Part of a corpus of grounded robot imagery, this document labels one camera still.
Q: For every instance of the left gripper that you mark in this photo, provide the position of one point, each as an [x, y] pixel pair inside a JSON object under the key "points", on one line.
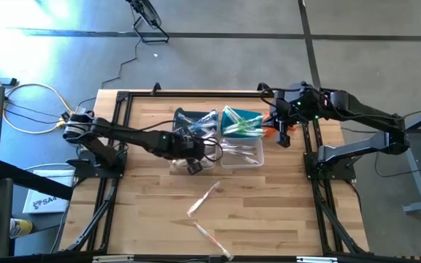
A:
{"points": [[188, 148]]}

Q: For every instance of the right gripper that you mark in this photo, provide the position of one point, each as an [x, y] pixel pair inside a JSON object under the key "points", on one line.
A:
{"points": [[285, 113]]}

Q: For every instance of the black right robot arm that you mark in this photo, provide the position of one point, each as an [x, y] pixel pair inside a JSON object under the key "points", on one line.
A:
{"points": [[360, 109]]}

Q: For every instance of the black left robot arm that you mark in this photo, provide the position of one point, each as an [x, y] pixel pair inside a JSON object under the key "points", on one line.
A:
{"points": [[130, 137]]}

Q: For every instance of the orange bin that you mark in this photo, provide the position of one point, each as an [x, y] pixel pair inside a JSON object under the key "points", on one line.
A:
{"points": [[265, 117]]}

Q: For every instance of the grey translucent plastic bin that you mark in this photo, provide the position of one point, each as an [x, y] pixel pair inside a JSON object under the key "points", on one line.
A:
{"points": [[212, 164]]}

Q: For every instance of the clear plastic bin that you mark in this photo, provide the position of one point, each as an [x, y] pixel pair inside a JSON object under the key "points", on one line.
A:
{"points": [[258, 144]]}

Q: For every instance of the teal plastic bin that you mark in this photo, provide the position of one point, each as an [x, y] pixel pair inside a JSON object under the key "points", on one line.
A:
{"points": [[225, 128]]}

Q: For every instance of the black table clamp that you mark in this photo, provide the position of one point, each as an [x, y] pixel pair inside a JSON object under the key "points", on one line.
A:
{"points": [[155, 89], [263, 87]]}

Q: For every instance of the dark slate plastic bin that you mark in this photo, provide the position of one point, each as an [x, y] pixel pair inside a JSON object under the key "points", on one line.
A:
{"points": [[181, 114]]}

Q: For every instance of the white paper tag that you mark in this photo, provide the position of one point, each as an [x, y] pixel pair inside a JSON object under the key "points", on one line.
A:
{"points": [[80, 109]]}

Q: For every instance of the black floor fan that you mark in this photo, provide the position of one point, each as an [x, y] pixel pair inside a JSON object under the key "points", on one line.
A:
{"points": [[148, 12]]}

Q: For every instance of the white printed box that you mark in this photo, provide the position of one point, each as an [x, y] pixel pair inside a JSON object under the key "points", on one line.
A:
{"points": [[46, 199]]}

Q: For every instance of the black diagonal bar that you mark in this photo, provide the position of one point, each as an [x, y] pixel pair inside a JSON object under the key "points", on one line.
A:
{"points": [[35, 180]]}

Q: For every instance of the yellow can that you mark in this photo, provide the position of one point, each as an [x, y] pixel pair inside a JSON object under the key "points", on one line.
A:
{"points": [[22, 227]]}

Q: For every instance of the white bracket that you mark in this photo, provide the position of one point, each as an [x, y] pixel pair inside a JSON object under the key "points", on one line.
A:
{"points": [[112, 259], [316, 259]]}

